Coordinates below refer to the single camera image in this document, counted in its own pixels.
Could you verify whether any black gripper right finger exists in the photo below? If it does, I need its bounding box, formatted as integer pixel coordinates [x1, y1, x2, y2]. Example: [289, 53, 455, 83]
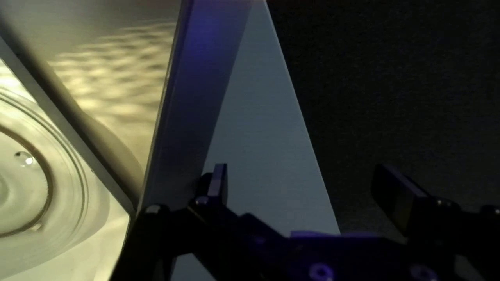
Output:
[371, 164, 460, 239]

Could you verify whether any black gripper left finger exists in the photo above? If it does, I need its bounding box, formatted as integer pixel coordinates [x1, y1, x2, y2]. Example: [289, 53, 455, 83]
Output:
[193, 164, 229, 213]

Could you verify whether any black microwave door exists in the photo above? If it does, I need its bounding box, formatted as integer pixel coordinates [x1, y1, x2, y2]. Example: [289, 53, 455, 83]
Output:
[141, 0, 339, 234]

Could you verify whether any glass microwave turntable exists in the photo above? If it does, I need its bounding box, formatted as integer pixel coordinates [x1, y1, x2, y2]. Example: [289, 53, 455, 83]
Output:
[0, 91, 102, 273]

